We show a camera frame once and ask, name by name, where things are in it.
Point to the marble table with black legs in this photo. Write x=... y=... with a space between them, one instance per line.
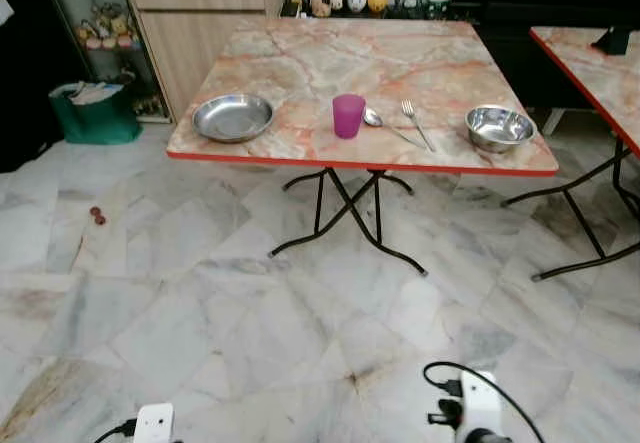
x=600 y=73

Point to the glass display cabinet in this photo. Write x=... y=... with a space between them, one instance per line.
x=105 y=53

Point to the small black tabletop object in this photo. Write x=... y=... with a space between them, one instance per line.
x=613 y=40

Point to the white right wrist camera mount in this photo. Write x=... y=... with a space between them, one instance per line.
x=479 y=398

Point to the green shopping bag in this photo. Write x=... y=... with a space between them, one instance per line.
x=95 y=123

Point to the shallow steel plate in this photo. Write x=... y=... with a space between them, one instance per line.
x=233 y=118

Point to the white folded paper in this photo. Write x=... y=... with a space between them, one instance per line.
x=92 y=92

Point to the deep steel bowl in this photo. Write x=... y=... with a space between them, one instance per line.
x=500 y=129

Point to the steel spoon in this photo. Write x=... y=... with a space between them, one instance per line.
x=372 y=116

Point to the marble top folding table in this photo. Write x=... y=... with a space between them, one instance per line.
x=300 y=63

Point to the small red floor objects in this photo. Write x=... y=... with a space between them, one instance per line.
x=97 y=214

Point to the pink plastic cup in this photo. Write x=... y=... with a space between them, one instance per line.
x=348 y=117

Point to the light wooden cabinet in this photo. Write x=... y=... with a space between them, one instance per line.
x=200 y=43

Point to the green mug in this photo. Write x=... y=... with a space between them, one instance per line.
x=436 y=5

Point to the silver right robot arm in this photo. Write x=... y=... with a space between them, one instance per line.
x=482 y=437

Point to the steel fork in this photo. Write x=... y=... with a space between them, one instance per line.
x=408 y=109

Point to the dark round figurine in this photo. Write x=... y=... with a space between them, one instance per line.
x=338 y=0

